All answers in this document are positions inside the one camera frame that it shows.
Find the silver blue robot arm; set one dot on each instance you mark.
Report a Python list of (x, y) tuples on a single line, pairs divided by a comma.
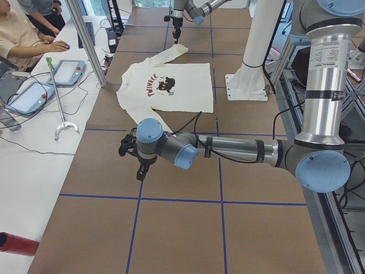
[(181, 149), (197, 14)]

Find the metal reacher grabber tool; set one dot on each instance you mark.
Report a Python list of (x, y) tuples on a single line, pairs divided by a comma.
[(64, 124)]

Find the blue teach pendant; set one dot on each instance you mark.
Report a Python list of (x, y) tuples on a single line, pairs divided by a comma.
[(67, 72), (31, 99)]

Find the person in beige shirt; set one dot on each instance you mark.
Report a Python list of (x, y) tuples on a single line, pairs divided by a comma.
[(22, 44)]

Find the red cylinder bottle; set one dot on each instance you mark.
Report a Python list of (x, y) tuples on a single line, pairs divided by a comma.
[(18, 245)]

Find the brown paper table cover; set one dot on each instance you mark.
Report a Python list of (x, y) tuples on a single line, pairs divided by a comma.
[(216, 217)]

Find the cream long-sleeve cat shirt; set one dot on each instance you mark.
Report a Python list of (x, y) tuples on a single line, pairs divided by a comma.
[(158, 84)]

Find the far blue teach pendant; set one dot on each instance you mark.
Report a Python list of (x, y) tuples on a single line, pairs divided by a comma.
[(67, 72)]

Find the standing person in dark clothes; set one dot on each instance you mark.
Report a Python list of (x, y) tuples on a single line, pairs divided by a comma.
[(45, 15)]

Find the aluminium frame equipment rack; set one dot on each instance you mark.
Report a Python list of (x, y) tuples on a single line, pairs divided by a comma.
[(315, 156)]

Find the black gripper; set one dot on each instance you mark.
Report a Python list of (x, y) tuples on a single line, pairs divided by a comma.
[(144, 162), (176, 23)]

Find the aluminium frame post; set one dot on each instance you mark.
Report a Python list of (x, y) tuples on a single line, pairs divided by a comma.
[(81, 29)]

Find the black power adapter box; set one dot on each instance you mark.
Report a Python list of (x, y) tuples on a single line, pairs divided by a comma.
[(112, 40)]

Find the near blue teach pendant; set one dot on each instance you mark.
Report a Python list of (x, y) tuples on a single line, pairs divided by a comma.
[(31, 99)]

